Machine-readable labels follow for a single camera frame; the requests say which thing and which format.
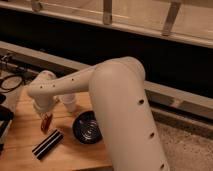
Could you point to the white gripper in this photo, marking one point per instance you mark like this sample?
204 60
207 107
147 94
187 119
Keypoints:
44 106

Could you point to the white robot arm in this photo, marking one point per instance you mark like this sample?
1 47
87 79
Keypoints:
116 89

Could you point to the black ceramic bowl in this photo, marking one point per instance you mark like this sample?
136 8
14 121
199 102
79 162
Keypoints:
85 128

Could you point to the translucent plastic cup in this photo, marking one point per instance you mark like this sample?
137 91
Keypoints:
69 101

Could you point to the wooden table board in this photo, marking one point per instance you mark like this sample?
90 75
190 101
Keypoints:
68 155

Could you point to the black white striped box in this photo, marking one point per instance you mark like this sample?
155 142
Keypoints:
47 144

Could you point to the black object at left edge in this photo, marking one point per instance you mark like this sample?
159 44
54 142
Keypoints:
6 115

